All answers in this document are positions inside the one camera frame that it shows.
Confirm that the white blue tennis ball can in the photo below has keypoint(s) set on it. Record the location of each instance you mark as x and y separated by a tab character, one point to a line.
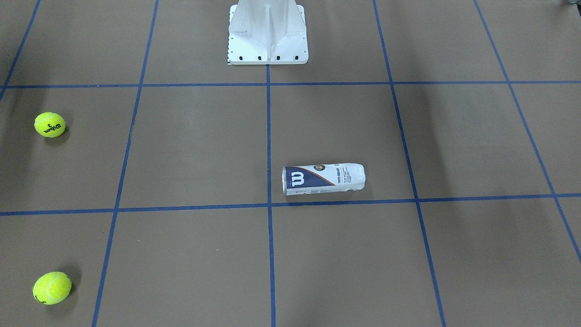
322	179

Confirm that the Wilson yellow tennis ball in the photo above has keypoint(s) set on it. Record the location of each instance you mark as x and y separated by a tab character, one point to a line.
49	124

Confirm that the plain yellow tennis ball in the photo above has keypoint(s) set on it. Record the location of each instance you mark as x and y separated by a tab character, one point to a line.
52	288

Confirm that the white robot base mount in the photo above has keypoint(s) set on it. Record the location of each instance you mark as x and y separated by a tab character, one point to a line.
267	32

